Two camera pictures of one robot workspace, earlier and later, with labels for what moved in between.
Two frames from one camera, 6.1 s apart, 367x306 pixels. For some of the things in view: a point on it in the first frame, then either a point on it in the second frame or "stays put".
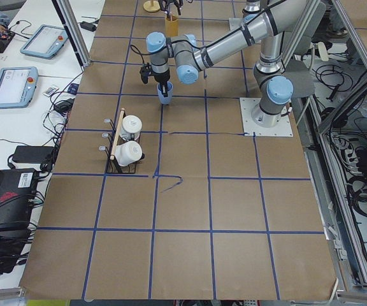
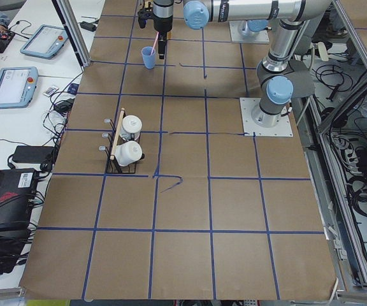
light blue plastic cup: (165, 100) → (148, 59)
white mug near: (128, 152) stays put
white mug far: (131, 127) stays put
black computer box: (6, 199) stays put
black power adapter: (33, 154) stays put
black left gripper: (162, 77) → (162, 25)
